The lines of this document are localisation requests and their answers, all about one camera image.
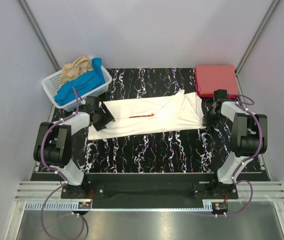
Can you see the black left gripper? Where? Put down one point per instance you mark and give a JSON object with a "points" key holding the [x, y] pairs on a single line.
{"points": [[107, 117]]}

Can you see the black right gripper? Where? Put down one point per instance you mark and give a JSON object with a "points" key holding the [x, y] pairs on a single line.
{"points": [[206, 119]]}

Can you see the white Coca-Cola t-shirt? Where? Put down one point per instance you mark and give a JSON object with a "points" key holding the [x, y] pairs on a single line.
{"points": [[140, 116]]}

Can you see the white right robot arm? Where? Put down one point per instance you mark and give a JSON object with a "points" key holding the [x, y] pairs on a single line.
{"points": [[248, 137]]}

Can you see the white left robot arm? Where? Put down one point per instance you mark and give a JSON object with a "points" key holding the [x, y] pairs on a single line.
{"points": [[53, 146]]}

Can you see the blue t-shirt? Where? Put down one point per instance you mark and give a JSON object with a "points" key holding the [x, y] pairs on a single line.
{"points": [[83, 84]]}

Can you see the folded pink t-shirt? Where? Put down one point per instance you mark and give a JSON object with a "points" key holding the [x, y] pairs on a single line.
{"points": [[218, 68]]}

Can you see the beige t-shirt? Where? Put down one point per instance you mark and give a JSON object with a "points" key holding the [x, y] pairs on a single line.
{"points": [[73, 70]]}

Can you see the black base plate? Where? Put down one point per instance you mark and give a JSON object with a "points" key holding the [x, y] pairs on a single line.
{"points": [[155, 187]]}

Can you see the aluminium frame rail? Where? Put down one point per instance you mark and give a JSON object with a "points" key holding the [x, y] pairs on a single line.
{"points": [[38, 190]]}

